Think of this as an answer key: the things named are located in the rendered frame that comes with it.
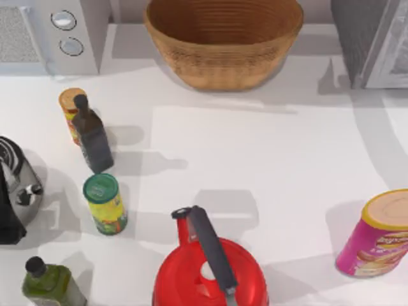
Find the brown wicker basket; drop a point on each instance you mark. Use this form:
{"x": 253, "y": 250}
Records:
{"x": 223, "y": 63}

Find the dark square bottle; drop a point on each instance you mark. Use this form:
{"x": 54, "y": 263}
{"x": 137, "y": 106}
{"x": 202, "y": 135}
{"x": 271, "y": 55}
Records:
{"x": 94, "y": 140}

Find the green and yellow can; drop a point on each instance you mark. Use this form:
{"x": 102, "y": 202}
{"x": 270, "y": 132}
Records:
{"x": 106, "y": 207}

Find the red kettle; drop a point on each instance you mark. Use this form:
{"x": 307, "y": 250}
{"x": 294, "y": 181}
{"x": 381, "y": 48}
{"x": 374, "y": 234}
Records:
{"x": 204, "y": 264}

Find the orange can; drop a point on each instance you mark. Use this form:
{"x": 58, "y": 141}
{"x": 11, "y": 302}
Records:
{"x": 67, "y": 102}

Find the round microwave knob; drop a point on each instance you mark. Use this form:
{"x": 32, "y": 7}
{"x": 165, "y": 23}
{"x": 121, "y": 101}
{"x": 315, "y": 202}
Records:
{"x": 63, "y": 20}
{"x": 71, "y": 46}

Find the pale microwave oven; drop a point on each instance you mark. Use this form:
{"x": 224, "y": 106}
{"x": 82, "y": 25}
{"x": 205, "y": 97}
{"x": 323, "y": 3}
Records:
{"x": 83, "y": 28}

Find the pink can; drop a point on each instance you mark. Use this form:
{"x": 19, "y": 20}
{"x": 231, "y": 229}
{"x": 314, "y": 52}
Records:
{"x": 376, "y": 236}

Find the black and silver toaster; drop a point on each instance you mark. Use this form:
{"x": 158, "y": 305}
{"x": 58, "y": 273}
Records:
{"x": 14, "y": 191}

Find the green square bottle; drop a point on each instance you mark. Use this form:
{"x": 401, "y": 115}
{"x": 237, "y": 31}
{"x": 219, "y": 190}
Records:
{"x": 51, "y": 285}

